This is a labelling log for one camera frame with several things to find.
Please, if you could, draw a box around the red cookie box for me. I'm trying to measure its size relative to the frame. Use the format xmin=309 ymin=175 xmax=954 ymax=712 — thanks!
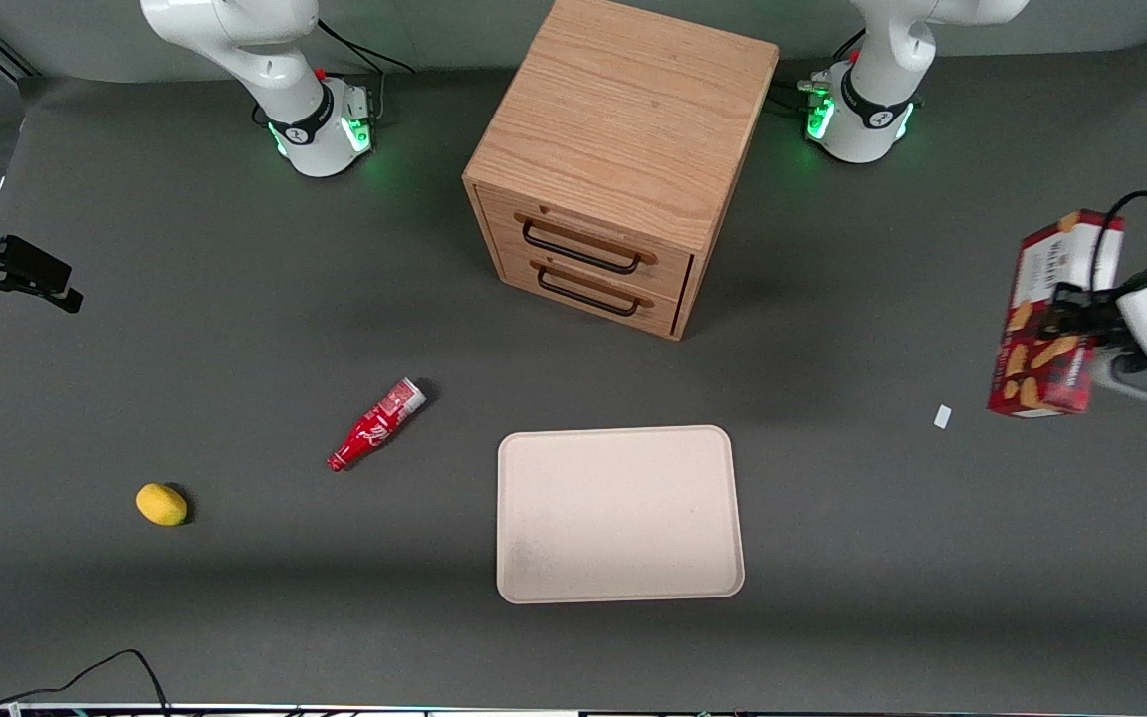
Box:
xmin=986 ymin=208 xmax=1126 ymax=420

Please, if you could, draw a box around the beige plastic tray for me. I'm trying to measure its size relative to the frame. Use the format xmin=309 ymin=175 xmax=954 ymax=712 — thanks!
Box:
xmin=496 ymin=425 xmax=746 ymax=605

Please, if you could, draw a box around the yellow lemon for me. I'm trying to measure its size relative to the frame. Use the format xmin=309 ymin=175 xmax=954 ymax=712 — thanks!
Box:
xmin=135 ymin=483 xmax=189 ymax=527

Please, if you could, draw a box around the red cola bottle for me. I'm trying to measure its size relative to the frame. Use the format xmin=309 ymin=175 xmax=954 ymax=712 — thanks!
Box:
xmin=327 ymin=377 xmax=429 ymax=473

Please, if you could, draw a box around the wooden drawer cabinet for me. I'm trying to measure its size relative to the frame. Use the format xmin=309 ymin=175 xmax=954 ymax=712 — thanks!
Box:
xmin=462 ymin=0 xmax=781 ymax=343

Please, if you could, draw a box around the black left arm base cable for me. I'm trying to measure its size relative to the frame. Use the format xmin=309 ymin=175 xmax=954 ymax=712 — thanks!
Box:
xmin=769 ymin=30 xmax=867 ymax=113

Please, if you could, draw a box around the black arm base cable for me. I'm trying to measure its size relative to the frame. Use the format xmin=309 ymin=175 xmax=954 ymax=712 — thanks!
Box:
xmin=253 ymin=18 xmax=416 ymax=128
xmin=769 ymin=30 xmax=867 ymax=113

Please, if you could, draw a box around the black cable at table edge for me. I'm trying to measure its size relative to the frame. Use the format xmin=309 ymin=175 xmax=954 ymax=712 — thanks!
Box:
xmin=0 ymin=649 xmax=172 ymax=717

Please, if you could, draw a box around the black right arm base cable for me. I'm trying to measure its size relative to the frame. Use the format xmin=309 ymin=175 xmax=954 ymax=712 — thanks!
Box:
xmin=253 ymin=18 xmax=416 ymax=128

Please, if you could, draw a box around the wooden drawer with black handle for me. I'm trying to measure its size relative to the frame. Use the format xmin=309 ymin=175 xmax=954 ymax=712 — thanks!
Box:
xmin=477 ymin=187 xmax=694 ymax=298
xmin=494 ymin=243 xmax=686 ymax=336

